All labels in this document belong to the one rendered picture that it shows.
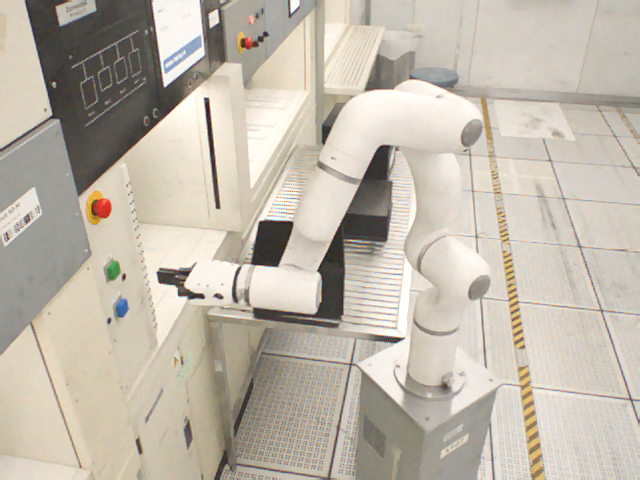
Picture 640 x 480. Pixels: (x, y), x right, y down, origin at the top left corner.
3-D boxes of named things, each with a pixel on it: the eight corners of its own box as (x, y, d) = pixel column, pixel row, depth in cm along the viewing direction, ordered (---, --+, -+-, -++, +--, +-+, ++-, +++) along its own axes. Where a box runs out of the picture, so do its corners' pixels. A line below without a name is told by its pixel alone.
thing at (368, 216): (387, 241, 215) (389, 210, 208) (307, 234, 219) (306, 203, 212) (393, 202, 239) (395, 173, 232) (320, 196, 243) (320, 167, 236)
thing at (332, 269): (252, 315, 180) (248, 269, 170) (260, 263, 203) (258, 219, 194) (344, 316, 180) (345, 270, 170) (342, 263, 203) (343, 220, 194)
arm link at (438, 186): (439, 302, 139) (398, 267, 150) (479, 278, 142) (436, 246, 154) (420, 110, 108) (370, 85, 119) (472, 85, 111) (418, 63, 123)
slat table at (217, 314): (389, 497, 213) (406, 337, 172) (228, 471, 222) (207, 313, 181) (409, 282, 320) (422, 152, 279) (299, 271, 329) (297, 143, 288)
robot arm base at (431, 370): (480, 379, 158) (491, 326, 148) (427, 411, 149) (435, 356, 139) (430, 339, 171) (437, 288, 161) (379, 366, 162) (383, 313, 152)
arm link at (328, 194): (328, 153, 122) (270, 278, 131) (314, 160, 107) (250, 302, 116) (367, 172, 122) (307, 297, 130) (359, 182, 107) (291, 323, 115)
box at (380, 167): (387, 188, 249) (391, 132, 235) (320, 181, 255) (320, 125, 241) (396, 160, 272) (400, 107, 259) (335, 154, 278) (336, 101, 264)
